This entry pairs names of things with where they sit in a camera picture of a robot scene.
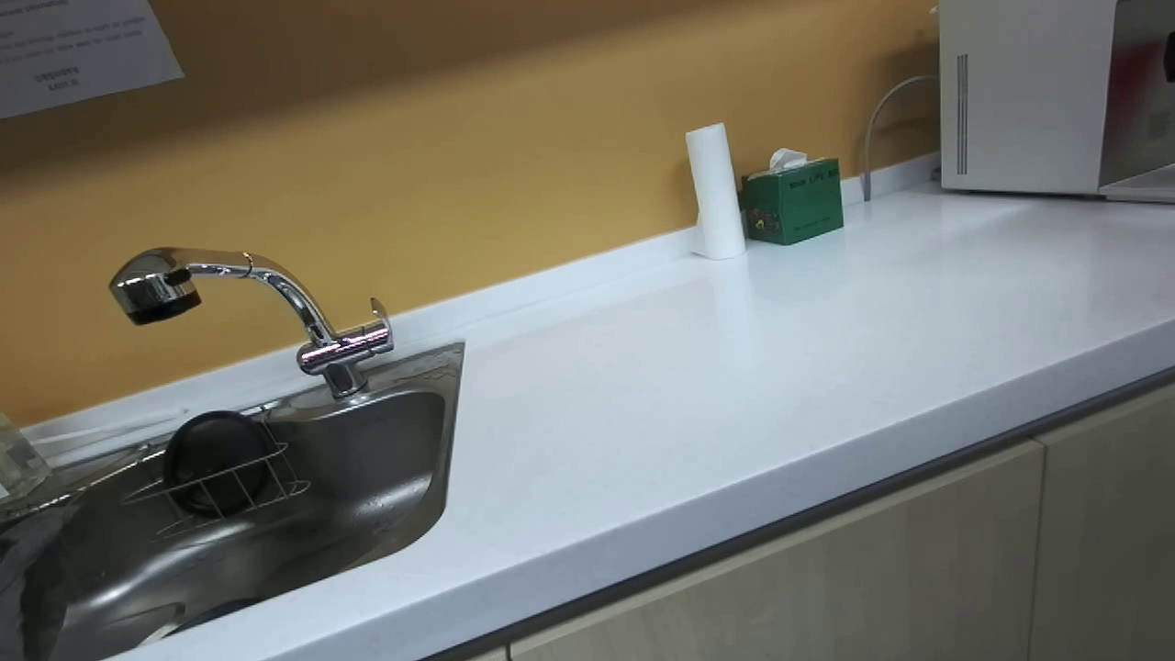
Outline orange plastic cup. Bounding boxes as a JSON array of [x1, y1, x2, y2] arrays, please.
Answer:
[[1100, 28, 1175, 181]]

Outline white water tap dispenser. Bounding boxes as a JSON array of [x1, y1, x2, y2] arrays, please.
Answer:
[[938, 0, 1175, 202]]

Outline green tissue box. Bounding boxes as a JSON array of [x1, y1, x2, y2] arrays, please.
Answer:
[[739, 147, 845, 246]]

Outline stainless steel sink basin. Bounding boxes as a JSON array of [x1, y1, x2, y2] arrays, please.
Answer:
[[0, 344, 462, 661]]

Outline black sponge in sink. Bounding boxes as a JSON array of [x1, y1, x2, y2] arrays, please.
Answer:
[[164, 410, 275, 518]]

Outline chrome sink faucet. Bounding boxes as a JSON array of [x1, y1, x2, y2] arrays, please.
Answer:
[[108, 246, 392, 399]]

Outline beige left cabinet door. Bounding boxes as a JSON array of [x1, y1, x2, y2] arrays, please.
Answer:
[[476, 447, 1044, 661]]

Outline beige cabinet door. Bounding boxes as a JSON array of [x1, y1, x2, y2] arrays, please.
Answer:
[[476, 447, 1044, 661], [1030, 386, 1175, 661]]

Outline beige right cabinet door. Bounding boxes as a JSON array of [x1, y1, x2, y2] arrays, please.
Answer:
[[1030, 386, 1175, 661]]

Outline clear glass container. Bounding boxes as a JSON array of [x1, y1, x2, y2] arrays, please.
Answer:
[[0, 414, 52, 499]]

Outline white paper notice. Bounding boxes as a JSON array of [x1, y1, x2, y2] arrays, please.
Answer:
[[0, 0, 183, 116]]

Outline wire sink rack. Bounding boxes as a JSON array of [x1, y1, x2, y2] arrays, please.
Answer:
[[131, 410, 308, 518]]

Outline grey hose at wall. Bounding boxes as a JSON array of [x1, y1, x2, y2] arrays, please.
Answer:
[[860, 71, 943, 207]]

